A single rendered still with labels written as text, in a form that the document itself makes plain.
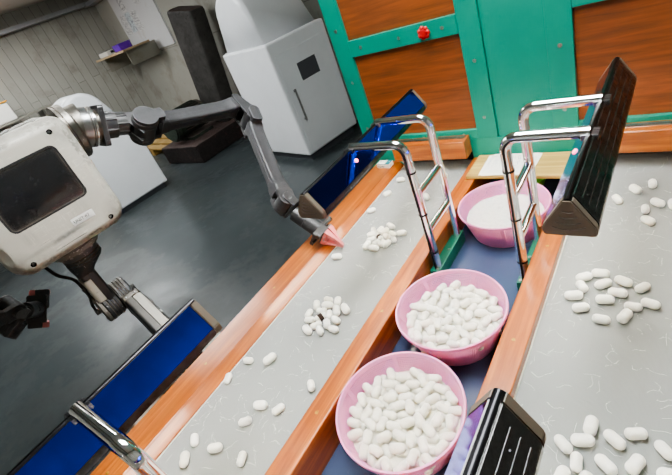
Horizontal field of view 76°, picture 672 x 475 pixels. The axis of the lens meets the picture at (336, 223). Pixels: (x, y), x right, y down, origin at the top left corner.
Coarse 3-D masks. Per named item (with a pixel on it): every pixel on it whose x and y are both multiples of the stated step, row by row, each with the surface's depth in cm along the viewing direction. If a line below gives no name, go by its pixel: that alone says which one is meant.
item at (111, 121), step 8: (104, 112) 128; (112, 112) 130; (120, 112) 133; (104, 120) 127; (112, 120) 128; (120, 120) 130; (104, 128) 127; (112, 128) 129; (120, 128) 131; (128, 128) 133; (104, 136) 127; (112, 136) 131; (104, 144) 129
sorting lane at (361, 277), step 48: (432, 192) 154; (336, 288) 128; (384, 288) 120; (288, 336) 118; (336, 336) 111; (240, 384) 109; (288, 384) 104; (192, 432) 102; (240, 432) 97; (288, 432) 93
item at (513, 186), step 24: (576, 96) 92; (600, 96) 88; (528, 120) 100; (504, 144) 90; (528, 144) 103; (504, 168) 92; (528, 168) 104; (528, 192) 110; (528, 216) 107; (528, 264) 113
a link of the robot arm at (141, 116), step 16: (144, 112) 134; (160, 112) 137; (176, 112) 143; (192, 112) 146; (208, 112) 150; (224, 112) 154; (240, 112) 164; (144, 128) 133; (160, 128) 141; (176, 128) 144; (144, 144) 139
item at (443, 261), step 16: (432, 128) 115; (352, 144) 113; (368, 144) 110; (384, 144) 107; (400, 144) 105; (432, 144) 117; (416, 176) 109; (432, 176) 117; (416, 192) 111; (448, 192) 125; (448, 208) 127; (432, 224) 119; (432, 240) 118; (448, 240) 132; (464, 240) 135; (432, 256) 121; (448, 256) 126; (432, 272) 124
